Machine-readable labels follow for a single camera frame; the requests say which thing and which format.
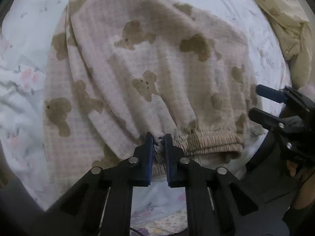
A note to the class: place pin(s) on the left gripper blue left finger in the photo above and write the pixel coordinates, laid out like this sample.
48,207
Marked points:
100,202

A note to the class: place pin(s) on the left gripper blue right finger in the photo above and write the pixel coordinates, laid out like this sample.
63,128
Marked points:
217,202

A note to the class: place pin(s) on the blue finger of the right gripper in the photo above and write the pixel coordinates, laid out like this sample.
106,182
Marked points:
266,120
271,94

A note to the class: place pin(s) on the pink bear print pants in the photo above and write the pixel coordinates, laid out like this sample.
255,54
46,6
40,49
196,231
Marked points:
119,69

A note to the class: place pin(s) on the person's right hand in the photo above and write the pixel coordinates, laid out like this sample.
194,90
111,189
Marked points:
305,194

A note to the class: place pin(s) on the cream bear print duvet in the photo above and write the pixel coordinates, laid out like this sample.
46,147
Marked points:
293,30

